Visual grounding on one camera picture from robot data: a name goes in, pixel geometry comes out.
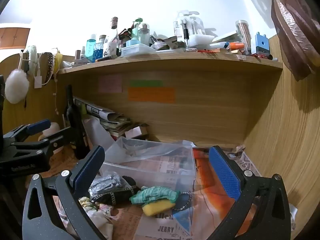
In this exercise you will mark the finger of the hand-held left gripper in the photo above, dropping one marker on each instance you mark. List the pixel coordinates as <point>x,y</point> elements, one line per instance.
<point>38,126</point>
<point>60,136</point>

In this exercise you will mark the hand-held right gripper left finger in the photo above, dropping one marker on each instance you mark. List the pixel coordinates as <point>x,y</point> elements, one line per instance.
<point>87,165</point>

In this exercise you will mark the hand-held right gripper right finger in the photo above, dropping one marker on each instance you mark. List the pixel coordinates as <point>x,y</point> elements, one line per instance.
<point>225,172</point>

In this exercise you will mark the grey knit cloth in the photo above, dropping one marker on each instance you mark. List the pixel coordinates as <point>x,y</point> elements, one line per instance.
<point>107,183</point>

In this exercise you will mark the black pouch with trim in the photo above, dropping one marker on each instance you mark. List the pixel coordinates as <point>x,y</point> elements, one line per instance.
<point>117,197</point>

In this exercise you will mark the black white striped hair band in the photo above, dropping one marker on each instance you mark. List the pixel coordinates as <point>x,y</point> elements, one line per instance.
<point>186,205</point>

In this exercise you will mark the floral cloth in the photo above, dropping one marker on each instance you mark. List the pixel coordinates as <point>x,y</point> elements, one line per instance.
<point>97,220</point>

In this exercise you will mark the clear plastic storage bin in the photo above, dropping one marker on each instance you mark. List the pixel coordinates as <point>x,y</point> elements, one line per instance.
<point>150,177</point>

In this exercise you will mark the green cloth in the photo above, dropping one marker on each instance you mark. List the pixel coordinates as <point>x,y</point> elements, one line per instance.
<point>155,192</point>

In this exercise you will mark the yellow green sponge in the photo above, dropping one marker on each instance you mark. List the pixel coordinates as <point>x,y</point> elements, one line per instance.
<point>157,207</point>

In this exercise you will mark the white plastic jar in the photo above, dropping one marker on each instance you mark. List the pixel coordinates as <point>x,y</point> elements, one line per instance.
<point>53,127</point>

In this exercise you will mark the dark wine bottle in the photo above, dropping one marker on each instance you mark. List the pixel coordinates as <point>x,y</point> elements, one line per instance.
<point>75,130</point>

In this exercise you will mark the white paper bag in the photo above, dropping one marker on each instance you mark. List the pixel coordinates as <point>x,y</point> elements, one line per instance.
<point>96,132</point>

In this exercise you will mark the white hanging tag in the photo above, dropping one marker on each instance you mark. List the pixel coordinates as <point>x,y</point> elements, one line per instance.
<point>38,82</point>

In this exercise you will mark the white fluffy puff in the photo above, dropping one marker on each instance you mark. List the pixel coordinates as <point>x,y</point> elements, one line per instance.
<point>16,87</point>

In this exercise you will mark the stack of newspapers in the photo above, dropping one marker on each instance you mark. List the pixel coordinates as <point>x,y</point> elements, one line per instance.
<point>112,122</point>

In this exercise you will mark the small white box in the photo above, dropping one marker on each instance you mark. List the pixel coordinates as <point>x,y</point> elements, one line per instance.
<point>135,132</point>

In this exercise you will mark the black lace headband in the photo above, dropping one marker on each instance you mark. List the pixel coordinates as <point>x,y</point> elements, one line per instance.
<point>50,65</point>

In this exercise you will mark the clear plastic bag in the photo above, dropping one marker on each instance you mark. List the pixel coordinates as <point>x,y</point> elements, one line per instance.
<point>165,148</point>

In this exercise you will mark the pink sticky note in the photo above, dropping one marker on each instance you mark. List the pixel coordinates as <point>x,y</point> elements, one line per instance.
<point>110,83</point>

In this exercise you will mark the wooden cabinet doors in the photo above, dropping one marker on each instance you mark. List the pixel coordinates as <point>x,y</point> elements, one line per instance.
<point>12,38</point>

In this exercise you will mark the blue liquid bottle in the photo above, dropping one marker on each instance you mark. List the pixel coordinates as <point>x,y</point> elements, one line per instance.
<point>90,48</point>

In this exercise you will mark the blue bead bottle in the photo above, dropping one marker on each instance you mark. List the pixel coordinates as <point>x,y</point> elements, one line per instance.
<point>99,51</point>

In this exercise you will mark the orange sticky note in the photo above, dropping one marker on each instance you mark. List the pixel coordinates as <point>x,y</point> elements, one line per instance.
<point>151,94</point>

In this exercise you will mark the white mug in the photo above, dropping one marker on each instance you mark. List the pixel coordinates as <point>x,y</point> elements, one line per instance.
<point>110,49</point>

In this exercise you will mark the green sticky note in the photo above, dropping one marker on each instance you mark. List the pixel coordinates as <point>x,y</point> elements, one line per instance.
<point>146,83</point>

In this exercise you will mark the white plastic tray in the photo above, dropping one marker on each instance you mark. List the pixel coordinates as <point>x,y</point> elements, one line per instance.
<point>138,50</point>

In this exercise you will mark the glass bottle with cork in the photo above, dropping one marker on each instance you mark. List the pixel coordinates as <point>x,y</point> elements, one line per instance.
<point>114,27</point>

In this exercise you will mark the wooden shelf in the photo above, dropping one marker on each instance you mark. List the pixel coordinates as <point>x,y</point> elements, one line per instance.
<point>175,60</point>

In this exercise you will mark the orange tube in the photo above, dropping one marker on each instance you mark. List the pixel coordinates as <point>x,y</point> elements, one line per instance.
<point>236,46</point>

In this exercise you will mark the teal bottle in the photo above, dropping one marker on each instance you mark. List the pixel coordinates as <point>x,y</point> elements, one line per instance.
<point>135,33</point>

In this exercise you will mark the clear bottle silver cap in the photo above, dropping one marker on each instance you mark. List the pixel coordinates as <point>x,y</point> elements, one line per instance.
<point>144,35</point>

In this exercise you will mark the blue box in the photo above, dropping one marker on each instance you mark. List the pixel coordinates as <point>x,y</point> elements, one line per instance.
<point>262,45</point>

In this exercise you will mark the clear jar with sticks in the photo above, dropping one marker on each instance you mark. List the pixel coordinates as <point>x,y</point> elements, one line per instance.
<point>243,36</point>

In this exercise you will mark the clear pump bottle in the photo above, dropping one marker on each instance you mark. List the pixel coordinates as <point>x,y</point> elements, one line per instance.
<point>193,25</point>

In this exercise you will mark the maroon shiny cloth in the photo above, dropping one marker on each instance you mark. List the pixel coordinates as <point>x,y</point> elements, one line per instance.
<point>292,30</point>

